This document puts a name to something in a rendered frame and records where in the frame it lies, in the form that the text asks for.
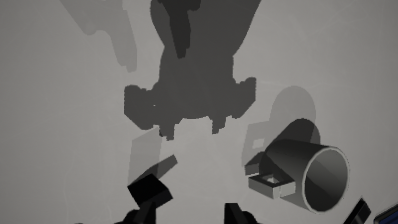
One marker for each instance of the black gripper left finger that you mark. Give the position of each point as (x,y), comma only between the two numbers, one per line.
(145,215)

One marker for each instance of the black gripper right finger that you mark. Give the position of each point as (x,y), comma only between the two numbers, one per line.
(234,215)

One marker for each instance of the black domino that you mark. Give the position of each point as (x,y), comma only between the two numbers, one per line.
(150,189)
(359,214)

